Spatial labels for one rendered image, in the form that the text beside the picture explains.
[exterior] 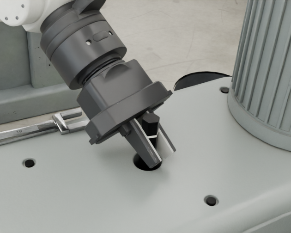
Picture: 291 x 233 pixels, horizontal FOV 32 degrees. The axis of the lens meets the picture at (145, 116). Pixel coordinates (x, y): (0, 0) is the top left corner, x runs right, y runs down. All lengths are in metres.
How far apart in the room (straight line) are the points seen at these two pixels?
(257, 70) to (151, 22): 4.34
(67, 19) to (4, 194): 0.22
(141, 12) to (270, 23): 4.55
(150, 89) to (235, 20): 4.62
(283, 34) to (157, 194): 0.24
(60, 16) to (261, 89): 0.27
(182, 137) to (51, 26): 0.23
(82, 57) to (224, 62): 3.93
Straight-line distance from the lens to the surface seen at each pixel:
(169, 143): 0.62
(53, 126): 0.68
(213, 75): 3.18
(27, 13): 0.62
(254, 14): 0.66
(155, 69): 4.28
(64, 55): 0.62
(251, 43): 0.67
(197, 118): 0.72
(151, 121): 0.60
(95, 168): 0.63
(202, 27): 4.99
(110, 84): 0.61
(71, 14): 0.62
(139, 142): 0.61
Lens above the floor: 2.33
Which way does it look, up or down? 38 degrees down
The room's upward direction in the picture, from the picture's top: 5 degrees clockwise
